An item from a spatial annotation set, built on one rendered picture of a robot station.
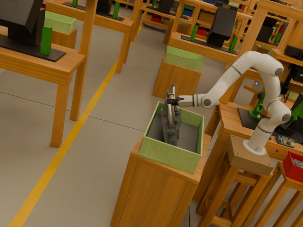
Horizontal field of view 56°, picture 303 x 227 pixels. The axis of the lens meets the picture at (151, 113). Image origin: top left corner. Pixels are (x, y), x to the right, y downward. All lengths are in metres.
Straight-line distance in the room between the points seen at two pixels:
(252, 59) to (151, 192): 1.16
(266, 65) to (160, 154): 0.89
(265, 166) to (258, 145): 0.17
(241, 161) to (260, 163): 0.13
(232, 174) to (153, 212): 0.68
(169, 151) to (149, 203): 0.49
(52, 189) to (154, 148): 1.18
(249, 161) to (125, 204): 1.00
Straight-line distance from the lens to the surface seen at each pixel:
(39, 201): 2.69
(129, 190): 2.24
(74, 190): 2.79
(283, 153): 2.79
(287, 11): 2.97
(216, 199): 2.48
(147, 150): 1.98
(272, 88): 2.07
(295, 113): 2.94
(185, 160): 1.98
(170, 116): 1.91
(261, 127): 2.25
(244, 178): 2.38
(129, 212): 2.39
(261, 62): 1.91
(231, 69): 1.87
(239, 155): 2.19
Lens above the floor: 2.00
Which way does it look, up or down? 28 degrees down
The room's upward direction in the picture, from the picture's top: 17 degrees clockwise
